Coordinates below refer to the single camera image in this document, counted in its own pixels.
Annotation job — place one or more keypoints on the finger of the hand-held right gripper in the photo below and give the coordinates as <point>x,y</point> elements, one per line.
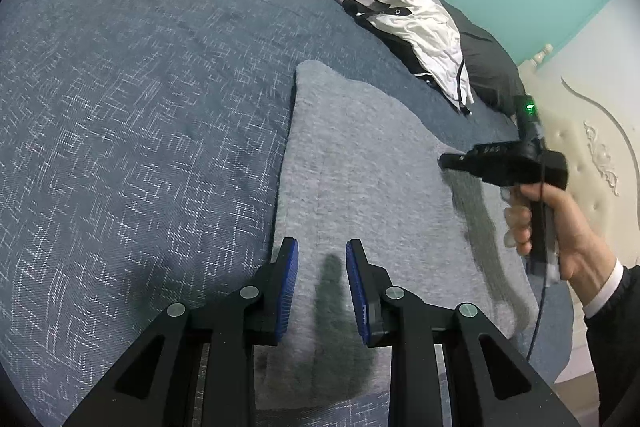
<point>455,161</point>

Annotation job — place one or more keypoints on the cream tufted headboard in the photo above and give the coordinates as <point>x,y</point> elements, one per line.
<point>595,117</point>

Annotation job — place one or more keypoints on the grey knit sweater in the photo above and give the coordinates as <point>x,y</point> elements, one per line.
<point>360,167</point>

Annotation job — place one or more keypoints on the white and black jacket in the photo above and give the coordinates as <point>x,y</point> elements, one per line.
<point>430,32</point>

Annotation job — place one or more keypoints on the person's right forearm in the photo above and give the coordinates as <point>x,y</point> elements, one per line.
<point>615,332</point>

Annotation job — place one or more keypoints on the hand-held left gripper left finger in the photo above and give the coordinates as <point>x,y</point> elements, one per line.
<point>289,292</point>

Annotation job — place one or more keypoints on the bed with blue patterned sheet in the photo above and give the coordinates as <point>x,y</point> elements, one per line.
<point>125,107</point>

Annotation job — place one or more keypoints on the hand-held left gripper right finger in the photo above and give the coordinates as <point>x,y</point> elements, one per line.
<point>357,292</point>

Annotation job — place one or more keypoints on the person's right hand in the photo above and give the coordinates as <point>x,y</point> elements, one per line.
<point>580,252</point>

